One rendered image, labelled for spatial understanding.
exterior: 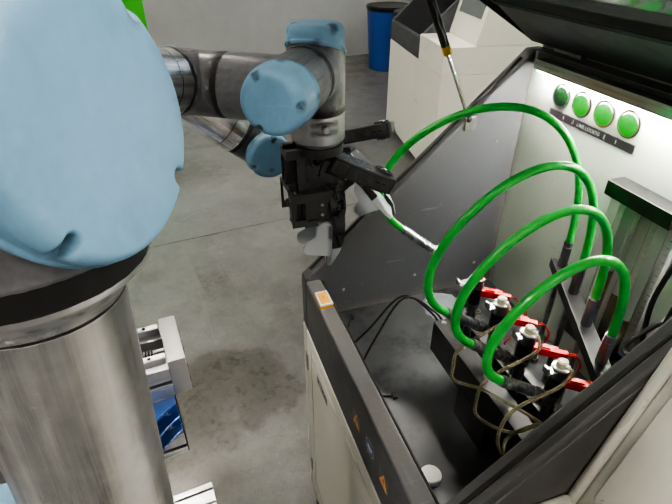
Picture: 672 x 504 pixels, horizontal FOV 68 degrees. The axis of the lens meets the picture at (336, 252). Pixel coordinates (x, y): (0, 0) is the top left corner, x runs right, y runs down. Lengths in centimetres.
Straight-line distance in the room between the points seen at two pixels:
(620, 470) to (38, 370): 72
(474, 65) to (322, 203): 306
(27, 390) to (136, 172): 12
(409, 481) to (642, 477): 32
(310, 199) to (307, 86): 21
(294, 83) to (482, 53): 322
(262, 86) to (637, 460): 65
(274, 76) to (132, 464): 37
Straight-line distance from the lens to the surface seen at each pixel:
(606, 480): 85
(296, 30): 65
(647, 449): 79
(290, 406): 219
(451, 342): 105
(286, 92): 54
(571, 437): 78
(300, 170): 71
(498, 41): 375
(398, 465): 89
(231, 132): 83
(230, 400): 225
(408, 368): 119
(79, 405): 29
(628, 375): 77
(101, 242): 21
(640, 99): 102
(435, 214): 128
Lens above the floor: 169
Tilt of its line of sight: 34 degrees down
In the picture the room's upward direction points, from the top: straight up
